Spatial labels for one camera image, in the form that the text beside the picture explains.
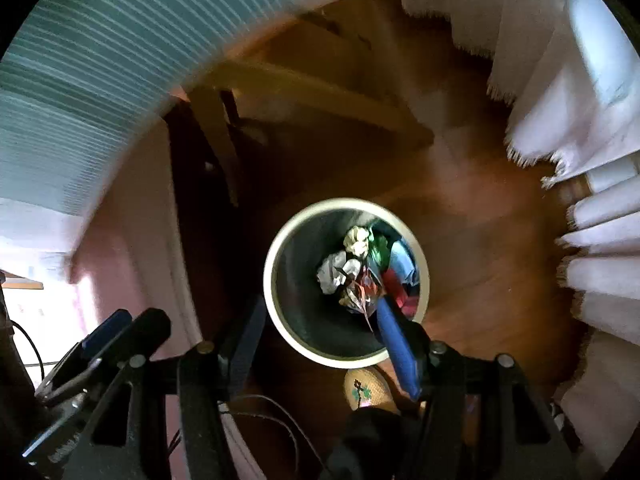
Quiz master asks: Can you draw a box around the multicoloured wrapper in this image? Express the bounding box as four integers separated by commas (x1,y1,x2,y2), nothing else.
340,265,386,331

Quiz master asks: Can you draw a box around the teal and white printed tablecloth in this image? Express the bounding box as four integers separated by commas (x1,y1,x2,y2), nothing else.
0,0,321,281

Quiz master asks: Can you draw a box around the white round waste bin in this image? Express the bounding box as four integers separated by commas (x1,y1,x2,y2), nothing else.
263,198,431,368

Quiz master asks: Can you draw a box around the white pleated lace cover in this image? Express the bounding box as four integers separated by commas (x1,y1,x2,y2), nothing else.
550,160,640,461

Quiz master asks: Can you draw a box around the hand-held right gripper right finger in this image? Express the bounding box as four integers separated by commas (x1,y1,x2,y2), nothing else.
375,297,581,480

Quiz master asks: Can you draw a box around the white fringed cloth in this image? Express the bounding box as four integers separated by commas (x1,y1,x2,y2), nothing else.
395,0,640,186

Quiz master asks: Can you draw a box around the black cable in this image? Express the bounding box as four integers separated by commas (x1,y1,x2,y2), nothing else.
218,394,331,480

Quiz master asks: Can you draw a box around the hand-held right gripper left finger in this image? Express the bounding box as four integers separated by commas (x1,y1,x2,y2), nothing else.
60,295,271,480

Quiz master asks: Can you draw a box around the wooden table frame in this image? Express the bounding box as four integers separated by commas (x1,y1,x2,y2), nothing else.
165,10,436,211

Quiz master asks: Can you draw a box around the pink undercloth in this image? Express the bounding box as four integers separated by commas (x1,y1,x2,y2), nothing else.
70,120,266,480

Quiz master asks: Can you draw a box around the beige embroidered slipper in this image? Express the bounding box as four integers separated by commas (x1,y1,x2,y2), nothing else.
344,366,401,413

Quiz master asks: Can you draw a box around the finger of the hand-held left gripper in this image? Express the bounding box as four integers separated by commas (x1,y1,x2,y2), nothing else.
80,309,133,353
117,307,172,361

